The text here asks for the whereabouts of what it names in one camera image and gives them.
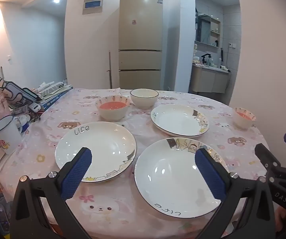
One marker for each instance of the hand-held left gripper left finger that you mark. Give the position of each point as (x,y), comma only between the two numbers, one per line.
(77,174)

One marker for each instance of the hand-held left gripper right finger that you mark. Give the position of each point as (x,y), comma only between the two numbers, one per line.
(210,176)

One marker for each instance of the small pink strawberry bowl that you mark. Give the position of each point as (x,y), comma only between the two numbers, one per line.
(243,123)

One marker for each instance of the white plate with cat print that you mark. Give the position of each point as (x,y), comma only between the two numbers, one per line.
(175,119)
(167,179)
(103,144)

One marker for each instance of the large pink strawberry bowl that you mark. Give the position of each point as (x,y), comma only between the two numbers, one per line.
(111,114)

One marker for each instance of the white ribbed bowl dark rim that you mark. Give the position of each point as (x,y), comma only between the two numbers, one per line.
(144,102)

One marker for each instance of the person's right hand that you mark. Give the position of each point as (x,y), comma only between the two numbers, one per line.
(281,217)

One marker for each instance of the bunch of keys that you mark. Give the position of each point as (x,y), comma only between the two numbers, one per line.
(34,117)

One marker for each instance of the white and blue jar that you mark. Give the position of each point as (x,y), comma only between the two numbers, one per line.
(23,124)

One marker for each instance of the small white gadget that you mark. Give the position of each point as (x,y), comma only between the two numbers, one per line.
(35,107)

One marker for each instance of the white enamel mug blue rim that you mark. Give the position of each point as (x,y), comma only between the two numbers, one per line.
(5,139)

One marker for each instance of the stack of books and boxes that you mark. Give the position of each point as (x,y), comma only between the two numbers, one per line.
(55,97)

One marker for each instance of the pale green book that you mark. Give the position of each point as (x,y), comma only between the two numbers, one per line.
(59,90)

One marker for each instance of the grey striped box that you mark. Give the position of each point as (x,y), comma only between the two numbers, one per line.
(48,86)

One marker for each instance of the bathroom vanity cabinet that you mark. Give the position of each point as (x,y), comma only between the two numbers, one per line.
(207,79)

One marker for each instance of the white hair dryer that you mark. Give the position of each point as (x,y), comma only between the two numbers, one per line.
(223,67)

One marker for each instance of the wooden stick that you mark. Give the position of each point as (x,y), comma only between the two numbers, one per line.
(110,72)

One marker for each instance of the black faucet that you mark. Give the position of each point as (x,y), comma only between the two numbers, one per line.
(205,57)

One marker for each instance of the bathroom mirror cabinet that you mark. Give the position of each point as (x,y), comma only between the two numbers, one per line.
(207,29)

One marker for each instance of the beige refrigerator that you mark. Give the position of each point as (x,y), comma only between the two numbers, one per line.
(140,42)

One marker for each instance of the wall electrical panel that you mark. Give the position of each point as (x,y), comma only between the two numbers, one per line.
(93,1)

